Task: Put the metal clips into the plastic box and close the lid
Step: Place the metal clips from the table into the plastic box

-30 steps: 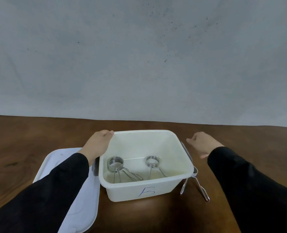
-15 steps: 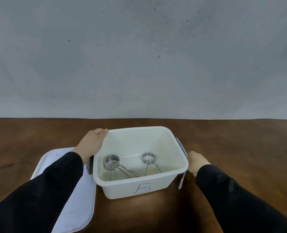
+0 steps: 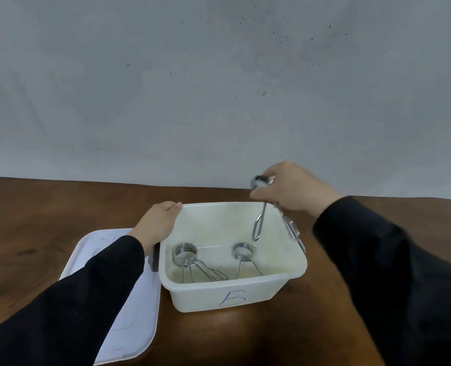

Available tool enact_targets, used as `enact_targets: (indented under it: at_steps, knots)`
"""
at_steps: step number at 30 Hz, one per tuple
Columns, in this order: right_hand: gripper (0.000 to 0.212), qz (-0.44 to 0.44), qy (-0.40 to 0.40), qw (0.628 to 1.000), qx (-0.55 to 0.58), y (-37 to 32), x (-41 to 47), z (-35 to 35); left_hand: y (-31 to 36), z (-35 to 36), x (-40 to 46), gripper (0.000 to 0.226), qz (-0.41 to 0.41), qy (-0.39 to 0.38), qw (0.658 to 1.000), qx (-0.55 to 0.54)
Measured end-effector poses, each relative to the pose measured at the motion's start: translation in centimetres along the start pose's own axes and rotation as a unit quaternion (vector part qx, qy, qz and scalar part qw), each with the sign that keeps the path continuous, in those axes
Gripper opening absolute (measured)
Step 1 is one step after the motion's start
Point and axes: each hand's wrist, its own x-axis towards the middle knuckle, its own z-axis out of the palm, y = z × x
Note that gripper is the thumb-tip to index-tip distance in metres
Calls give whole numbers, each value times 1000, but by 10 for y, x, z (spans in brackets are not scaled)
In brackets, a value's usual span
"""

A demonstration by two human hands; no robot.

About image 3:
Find person's right hand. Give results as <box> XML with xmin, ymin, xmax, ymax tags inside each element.
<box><xmin>249</xmin><ymin>161</ymin><xmax>344</xmax><ymax>220</ymax></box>

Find person's left hand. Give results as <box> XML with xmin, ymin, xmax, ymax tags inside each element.
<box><xmin>128</xmin><ymin>201</ymin><xmax>183</xmax><ymax>258</ymax></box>

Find metal spring clamp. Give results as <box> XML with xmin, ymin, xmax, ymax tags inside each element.
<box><xmin>172</xmin><ymin>242</ymin><xmax>229</xmax><ymax>285</ymax></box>
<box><xmin>232</xmin><ymin>242</ymin><xmax>266</xmax><ymax>281</ymax></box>
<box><xmin>251</xmin><ymin>175</ymin><xmax>275</xmax><ymax>241</ymax></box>

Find white plastic storage box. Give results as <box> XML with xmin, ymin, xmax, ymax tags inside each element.
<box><xmin>158</xmin><ymin>202</ymin><xmax>308</xmax><ymax>314</ymax></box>

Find person's left forearm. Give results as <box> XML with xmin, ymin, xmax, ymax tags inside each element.
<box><xmin>0</xmin><ymin>235</ymin><xmax>146</xmax><ymax>366</ymax></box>

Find person's right forearm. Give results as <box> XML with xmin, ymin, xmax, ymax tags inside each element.
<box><xmin>312</xmin><ymin>196</ymin><xmax>451</xmax><ymax>366</ymax></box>

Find grey box latch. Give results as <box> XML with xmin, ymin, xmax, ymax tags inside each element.
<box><xmin>148</xmin><ymin>243</ymin><xmax>161</xmax><ymax>273</ymax></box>
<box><xmin>282</xmin><ymin>209</ymin><xmax>307</xmax><ymax>255</ymax></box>

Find white plastic box lid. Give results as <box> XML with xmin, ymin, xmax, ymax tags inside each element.
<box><xmin>59</xmin><ymin>228</ymin><xmax>162</xmax><ymax>365</ymax></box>

